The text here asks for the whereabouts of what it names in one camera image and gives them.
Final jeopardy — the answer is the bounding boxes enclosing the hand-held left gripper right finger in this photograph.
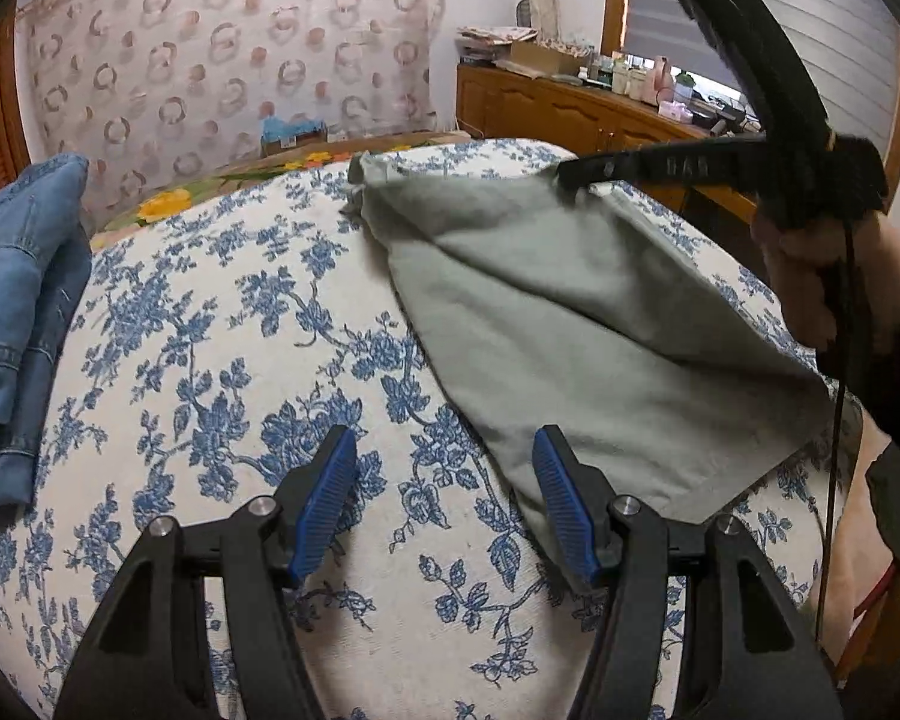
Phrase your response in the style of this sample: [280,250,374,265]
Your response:
[532,424,845,720]

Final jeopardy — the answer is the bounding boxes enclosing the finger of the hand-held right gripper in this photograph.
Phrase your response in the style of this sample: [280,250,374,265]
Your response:
[651,0,832,152]
[557,136,760,190]

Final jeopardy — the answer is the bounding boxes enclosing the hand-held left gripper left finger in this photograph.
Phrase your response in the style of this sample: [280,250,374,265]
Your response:
[52,424,358,720]

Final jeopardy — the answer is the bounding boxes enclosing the grey-green pants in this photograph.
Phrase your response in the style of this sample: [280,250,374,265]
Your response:
[343,151,835,567]

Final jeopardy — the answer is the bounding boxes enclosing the person's right hand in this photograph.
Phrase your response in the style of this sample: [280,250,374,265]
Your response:
[750,206,900,370]

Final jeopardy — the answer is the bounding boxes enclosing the pink bottle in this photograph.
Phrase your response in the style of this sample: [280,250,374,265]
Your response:
[643,55,677,107]

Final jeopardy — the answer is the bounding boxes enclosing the wooden cabinet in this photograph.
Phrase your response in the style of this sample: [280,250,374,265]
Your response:
[455,63,767,227]

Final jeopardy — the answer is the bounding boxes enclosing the grey window blind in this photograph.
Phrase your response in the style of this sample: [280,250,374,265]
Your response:
[621,0,900,137]

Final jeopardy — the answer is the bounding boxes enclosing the cardboard box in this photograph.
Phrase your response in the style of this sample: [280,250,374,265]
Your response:
[508,40,592,77]

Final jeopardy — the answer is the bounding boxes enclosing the blue floral white blanket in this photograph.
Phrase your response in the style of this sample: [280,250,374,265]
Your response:
[0,138,865,720]

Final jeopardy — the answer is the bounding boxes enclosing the stack of papers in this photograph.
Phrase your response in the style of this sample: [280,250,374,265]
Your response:
[454,25,539,66]

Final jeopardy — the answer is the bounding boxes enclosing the yellow flower bed sheet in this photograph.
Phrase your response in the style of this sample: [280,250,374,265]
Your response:
[90,131,482,252]

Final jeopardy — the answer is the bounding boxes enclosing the blue packet box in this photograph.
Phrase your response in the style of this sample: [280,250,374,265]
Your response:
[260,116,329,159]

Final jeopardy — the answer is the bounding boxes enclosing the folded blue jeans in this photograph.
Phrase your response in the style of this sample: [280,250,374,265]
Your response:
[0,153,93,517]

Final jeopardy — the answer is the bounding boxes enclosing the circle patterned curtain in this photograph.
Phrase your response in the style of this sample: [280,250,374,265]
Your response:
[13,0,451,205]

